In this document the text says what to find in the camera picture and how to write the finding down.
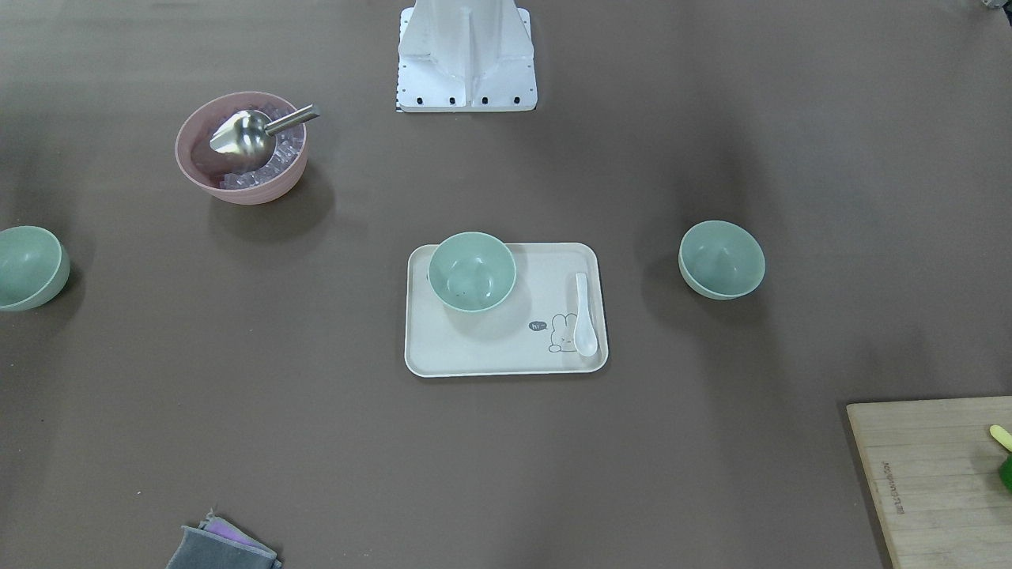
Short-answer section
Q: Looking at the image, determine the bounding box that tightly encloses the green lime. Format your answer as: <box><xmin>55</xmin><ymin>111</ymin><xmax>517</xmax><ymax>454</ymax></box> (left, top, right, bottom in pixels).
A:
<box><xmin>998</xmin><ymin>454</ymin><xmax>1012</xmax><ymax>492</ymax></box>

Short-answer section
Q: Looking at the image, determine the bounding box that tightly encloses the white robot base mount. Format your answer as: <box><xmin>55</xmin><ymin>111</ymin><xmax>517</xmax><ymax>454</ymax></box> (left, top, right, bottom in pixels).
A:
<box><xmin>395</xmin><ymin>1</ymin><xmax>538</xmax><ymax>113</ymax></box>

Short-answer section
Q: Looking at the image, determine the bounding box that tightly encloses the yellow plastic knife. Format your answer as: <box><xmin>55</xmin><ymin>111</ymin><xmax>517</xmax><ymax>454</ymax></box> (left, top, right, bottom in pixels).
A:
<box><xmin>989</xmin><ymin>424</ymin><xmax>1012</xmax><ymax>454</ymax></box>

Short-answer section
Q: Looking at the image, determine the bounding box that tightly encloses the pink bowl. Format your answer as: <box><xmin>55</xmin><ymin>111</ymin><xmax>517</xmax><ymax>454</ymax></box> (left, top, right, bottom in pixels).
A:
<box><xmin>174</xmin><ymin>91</ymin><xmax>308</xmax><ymax>205</ymax></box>

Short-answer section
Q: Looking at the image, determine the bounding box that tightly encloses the metal ice scoop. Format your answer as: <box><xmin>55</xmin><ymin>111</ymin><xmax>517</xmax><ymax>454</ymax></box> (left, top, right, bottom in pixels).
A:
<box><xmin>207</xmin><ymin>104</ymin><xmax>319</xmax><ymax>174</ymax></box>

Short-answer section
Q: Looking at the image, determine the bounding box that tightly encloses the white ceramic spoon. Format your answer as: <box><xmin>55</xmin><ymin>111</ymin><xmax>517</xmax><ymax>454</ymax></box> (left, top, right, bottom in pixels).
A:
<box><xmin>572</xmin><ymin>273</ymin><xmax>598</xmax><ymax>357</ymax></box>

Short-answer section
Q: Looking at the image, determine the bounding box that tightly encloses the green bowl on tray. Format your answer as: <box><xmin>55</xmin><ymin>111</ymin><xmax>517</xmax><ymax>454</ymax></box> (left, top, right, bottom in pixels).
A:
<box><xmin>428</xmin><ymin>232</ymin><xmax>518</xmax><ymax>313</ymax></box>

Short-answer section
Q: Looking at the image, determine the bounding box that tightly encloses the cream serving tray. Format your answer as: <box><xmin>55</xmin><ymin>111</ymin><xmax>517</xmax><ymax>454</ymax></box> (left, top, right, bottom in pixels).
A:
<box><xmin>404</xmin><ymin>243</ymin><xmax>610</xmax><ymax>378</ymax></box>

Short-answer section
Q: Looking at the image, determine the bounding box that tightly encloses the wooden cutting board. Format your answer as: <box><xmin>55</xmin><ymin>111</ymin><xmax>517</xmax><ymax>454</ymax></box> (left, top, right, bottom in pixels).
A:
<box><xmin>846</xmin><ymin>396</ymin><xmax>1011</xmax><ymax>568</ymax></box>

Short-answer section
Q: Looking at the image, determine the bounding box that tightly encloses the grey folded cloth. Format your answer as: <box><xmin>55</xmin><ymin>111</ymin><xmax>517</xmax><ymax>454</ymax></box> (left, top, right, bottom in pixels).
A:
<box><xmin>166</xmin><ymin>511</ymin><xmax>283</xmax><ymax>568</ymax></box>

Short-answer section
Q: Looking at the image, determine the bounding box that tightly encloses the green bowl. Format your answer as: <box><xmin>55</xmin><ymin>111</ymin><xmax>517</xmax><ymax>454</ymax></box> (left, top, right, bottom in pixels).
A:
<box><xmin>1</xmin><ymin>226</ymin><xmax>71</xmax><ymax>312</ymax></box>
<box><xmin>678</xmin><ymin>220</ymin><xmax>766</xmax><ymax>301</ymax></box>
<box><xmin>428</xmin><ymin>232</ymin><xmax>518</xmax><ymax>313</ymax></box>

